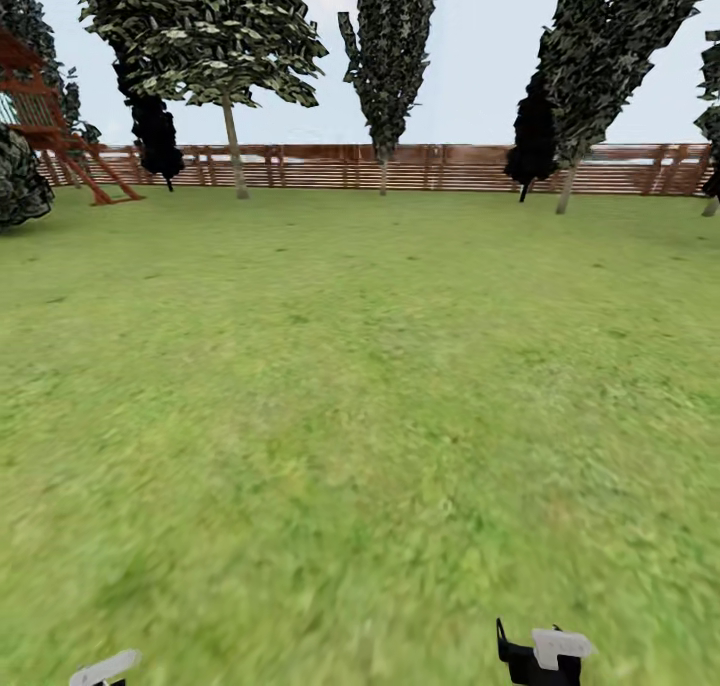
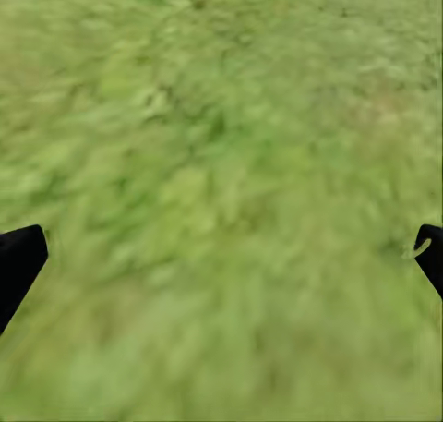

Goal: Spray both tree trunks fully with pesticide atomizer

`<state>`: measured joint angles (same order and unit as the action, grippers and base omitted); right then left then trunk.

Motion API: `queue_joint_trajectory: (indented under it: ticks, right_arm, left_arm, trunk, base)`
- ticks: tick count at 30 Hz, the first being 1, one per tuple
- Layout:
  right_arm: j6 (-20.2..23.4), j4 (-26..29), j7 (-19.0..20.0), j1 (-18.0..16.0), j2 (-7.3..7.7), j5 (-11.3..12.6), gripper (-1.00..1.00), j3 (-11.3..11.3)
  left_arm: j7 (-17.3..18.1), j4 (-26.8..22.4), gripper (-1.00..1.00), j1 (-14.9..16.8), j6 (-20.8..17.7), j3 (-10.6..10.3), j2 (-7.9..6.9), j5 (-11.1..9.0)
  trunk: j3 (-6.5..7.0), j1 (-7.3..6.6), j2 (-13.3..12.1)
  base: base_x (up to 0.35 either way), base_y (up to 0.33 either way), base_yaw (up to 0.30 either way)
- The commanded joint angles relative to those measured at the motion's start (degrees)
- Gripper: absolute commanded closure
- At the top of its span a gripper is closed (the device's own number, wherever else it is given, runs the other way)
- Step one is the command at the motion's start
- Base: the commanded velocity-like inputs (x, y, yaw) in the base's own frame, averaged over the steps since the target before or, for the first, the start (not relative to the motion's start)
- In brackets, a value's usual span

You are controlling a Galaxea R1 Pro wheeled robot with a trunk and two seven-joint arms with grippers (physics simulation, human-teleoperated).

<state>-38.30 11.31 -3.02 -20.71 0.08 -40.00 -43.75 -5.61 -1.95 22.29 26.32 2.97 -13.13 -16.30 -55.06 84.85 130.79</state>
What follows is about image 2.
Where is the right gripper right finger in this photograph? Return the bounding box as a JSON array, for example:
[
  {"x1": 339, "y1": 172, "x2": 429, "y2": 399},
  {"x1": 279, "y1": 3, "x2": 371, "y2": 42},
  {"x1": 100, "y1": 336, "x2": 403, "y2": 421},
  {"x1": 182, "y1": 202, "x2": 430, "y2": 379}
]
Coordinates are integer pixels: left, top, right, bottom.
[{"x1": 401, "y1": 224, "x2": 443, "y2": 299}]

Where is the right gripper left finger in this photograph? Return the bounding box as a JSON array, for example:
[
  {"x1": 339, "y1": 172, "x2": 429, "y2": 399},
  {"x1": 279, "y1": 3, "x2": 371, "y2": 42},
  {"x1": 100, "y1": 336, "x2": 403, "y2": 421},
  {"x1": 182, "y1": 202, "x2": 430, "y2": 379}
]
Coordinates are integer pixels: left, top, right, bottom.
[{"x1": 0, "y1": 224, "x2": 48, "y2": 336}]

